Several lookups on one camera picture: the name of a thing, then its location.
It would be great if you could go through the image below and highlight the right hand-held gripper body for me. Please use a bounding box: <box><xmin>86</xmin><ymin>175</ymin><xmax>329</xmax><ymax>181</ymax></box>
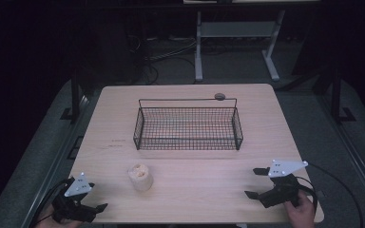
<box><xmin>259</xmin><ymin>159</ymin><xmax>310</xmax><ymax>209</ymax></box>

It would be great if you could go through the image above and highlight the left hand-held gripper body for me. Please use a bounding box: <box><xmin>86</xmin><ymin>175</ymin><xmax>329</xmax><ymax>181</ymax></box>
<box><xmin>51</xmin><ymin>172</ymin><xmax>98</xmax><ymax>223</ymax></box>

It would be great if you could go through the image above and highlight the person's left hand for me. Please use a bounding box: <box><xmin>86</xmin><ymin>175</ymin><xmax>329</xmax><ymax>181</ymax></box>
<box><xmin>33</xmin><ymin>203</ymin><xmax>84</xmax><ymax>228</ymax></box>

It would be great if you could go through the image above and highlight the person's right hand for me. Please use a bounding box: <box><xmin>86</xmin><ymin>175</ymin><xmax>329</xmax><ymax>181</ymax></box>
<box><xmin>283</xmin><ymin>189</ymin><xmax>317</xmax><ymax>228</ymax></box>

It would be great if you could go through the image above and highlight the beige cylindrical food piece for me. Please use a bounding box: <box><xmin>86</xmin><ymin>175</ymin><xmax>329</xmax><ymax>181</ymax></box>
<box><xmin>126</xmin><ymin>162</ymin><xmax>155</xmax><ymax>192</ymax></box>

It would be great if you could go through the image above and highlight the black metal stand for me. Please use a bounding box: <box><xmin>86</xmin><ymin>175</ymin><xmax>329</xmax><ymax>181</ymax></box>
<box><xmin>60</xmin><ymin>67</ymin><xmax>83</xmax><ymax>123</ymax></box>
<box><xmin>329</xmin><ymin>67</ymin><xmax>357</xmax><ymax>124</ymax></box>

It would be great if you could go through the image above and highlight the black cable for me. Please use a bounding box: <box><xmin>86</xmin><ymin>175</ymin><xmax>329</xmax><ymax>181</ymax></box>
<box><xmin>29</xmin><ymin>178</ymin><xmax>76</xmax><ymax>228</ymax></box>
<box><xmin>307</xmin><ymin>161</ymin><xmax>365</xmax><ymax>228</ymax></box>
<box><xmin>296</xmin><ymin>176</ymin><xmax>319</xmax><ymax>214</ymax></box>

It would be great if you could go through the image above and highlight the aluminium rail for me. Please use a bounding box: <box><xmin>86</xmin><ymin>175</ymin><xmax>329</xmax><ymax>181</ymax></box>
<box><xmin>317</xmin><ymin>94</ymin><xmax>365</xmax><ymax>219</ymax></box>
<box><xmin>20</xmin><ymin>94</ymin><xmax>90</xmax><ymax>228</ymax></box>

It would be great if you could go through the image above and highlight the black wire basket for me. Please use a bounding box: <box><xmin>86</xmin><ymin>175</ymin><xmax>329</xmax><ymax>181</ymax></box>
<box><xmin>132</xmin><ymin>97</ymin><xmax>244</xmax><ymax>151</ymax></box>

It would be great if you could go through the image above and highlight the white metal desk frame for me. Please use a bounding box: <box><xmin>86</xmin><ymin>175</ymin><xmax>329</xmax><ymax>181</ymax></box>
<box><xmin>193</xmin><ymin>9</ymin><xmax>287</xmax><ymax>83</ymax></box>

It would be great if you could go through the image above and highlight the bundle of floor cables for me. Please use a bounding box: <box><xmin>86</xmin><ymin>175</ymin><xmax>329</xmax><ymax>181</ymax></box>
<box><xmin>127</xmin><ymin>33</ymin><xmax>198</xmax><ymax>86</ymax></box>

